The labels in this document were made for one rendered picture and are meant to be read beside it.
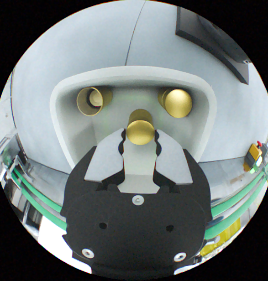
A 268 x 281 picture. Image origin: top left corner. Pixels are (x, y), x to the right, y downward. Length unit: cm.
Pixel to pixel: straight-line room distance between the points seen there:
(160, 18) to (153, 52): 10
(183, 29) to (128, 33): 9
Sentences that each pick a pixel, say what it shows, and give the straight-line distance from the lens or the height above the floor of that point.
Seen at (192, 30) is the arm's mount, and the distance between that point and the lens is 20.
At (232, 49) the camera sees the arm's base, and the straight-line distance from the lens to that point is 22.
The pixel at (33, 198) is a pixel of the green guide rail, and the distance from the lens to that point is 49.
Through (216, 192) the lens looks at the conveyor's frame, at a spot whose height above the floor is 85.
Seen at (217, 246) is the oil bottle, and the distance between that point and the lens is 42.
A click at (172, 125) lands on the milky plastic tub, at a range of 17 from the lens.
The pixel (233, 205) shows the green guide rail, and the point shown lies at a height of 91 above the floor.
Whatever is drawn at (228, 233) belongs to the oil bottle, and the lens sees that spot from 45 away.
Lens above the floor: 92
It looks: 57 degrees down
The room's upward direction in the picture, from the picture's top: 174 degrees counter-clockwise
